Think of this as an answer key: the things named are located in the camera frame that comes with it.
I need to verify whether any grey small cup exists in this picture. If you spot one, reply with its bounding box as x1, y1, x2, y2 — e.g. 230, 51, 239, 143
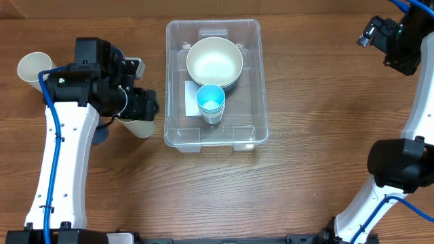
202, 114, 222, 125

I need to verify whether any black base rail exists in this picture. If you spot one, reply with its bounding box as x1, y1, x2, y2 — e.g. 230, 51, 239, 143
108, 232, 380, 244

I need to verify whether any blue tall cup front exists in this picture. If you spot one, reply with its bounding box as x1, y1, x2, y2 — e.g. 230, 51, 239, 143
92, 117, 109, 145

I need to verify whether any cream tall cup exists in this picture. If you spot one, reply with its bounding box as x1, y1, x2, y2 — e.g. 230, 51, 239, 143
118, 119, 156, 139
17, 52, 57, 92

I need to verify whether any mint green small cup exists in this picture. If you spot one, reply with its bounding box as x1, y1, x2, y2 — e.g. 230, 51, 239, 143
199, 106, 224, 115

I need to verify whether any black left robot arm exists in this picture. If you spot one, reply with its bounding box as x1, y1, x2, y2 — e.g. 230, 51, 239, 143
5, 37, 159, 243

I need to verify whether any white label in container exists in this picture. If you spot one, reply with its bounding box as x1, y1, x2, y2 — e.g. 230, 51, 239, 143
184, 81, 201, 117

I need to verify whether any clear plastic storage container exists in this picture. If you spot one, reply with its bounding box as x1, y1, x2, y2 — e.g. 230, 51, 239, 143
164, 19, 269, 153

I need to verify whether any light blue small cup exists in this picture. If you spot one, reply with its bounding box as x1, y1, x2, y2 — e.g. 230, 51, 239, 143
196, 85, 226, 111

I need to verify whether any dark blue bowl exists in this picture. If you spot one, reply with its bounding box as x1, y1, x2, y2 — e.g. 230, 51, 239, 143
190, 74, 240, 93

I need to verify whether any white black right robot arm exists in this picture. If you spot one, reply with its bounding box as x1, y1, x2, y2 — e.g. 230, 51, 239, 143
308, 0, 433, 243

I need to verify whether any pink small cup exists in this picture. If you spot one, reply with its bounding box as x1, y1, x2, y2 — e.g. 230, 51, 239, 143
201, 110, 224, 118

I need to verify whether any cream bowl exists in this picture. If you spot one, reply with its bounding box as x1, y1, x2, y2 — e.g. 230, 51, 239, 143
186, 37, 243, 89

